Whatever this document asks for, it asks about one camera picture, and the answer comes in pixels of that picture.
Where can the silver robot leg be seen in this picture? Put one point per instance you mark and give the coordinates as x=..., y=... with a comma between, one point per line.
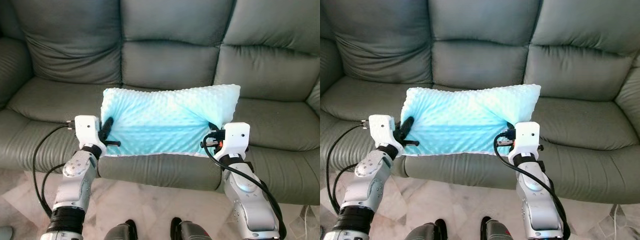
x=425, y=232
x=497, y=232
x=120, y=232
x=192, y=232

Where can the silver robot left leg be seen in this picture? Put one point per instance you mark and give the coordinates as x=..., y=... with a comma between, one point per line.
x=120, y=232
x=425, y=232

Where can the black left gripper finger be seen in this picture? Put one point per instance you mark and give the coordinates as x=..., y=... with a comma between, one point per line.
x=405, y=129
x=107, y=130

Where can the silver robot right leg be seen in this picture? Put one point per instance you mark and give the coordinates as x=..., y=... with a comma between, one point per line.
x=192, y=232
x=497, y=232

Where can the teal dotted pillow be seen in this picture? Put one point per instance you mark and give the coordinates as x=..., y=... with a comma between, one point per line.
x=165, y=120
x=465, y=120

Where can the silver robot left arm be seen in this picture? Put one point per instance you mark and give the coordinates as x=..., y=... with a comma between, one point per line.
x=75, y=185
x=372, y=185

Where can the green leather sofa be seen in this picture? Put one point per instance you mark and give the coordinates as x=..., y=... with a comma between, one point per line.
x=480, y=60
x=165, y=60

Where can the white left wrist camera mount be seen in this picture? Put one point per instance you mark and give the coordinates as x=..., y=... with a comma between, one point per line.
x=86, y=130
x=380, y=130

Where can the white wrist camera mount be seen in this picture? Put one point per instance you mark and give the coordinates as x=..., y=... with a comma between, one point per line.
x=380, y=130
x=236, y=137
x=527, y=136
x=86, y=130

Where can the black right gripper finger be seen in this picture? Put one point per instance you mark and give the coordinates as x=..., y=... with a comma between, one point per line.
x=510, y=127
x=214, y=127

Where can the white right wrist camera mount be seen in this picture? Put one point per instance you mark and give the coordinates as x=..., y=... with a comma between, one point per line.
x=236, y=137
x=527, y=136

